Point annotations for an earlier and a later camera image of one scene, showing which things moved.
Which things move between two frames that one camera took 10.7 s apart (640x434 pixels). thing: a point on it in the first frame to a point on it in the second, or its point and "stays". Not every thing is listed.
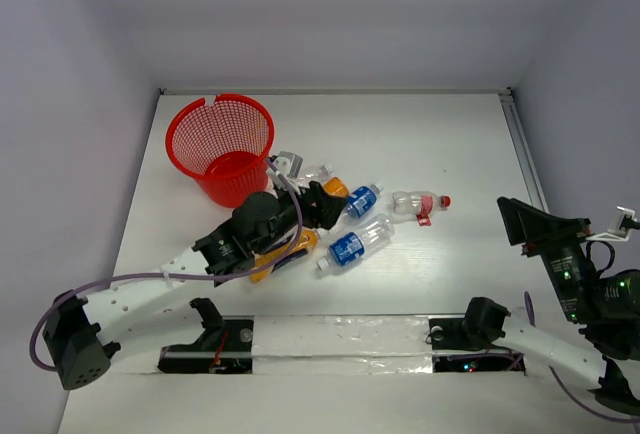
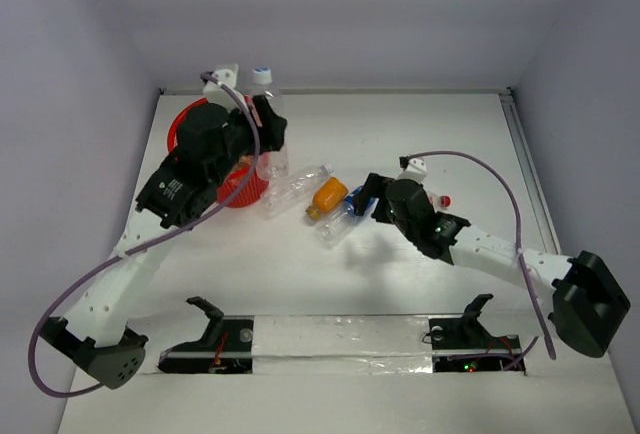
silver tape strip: (341, 345) stays
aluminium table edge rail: (529, 167) stays
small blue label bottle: (360, 201) stays
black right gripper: (536, 228) to (374, 185)
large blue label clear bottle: (351, 248) to (277, 161)
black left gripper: (310, 204) to (270, 122)
